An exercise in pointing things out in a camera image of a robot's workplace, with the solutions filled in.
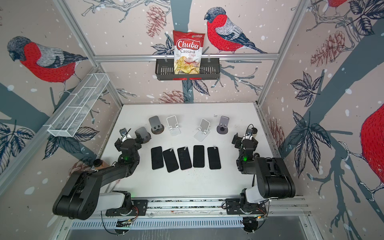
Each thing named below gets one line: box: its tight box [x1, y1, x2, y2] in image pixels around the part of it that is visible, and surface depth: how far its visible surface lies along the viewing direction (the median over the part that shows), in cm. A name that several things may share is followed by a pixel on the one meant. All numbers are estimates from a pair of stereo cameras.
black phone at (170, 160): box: [162, 148, 179, 173], surface depth 92 cm
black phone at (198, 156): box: [193, 145, 205, 168], surface depth 95 cm
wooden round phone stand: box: [148, 115, 165, 135], surface depth 103 cm
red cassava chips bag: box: [172, 30, 206, 75], surface depth 86 cm
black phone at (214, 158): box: [207, 146, 221, 170], surface depth 94 cm
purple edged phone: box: [177, 146, 193, 170], surface depth 92 cm
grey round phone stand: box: [216, 115, 230, 135], surface depth 103 cm
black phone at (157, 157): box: [151, 146, 164, 170], surface depth 93 cm
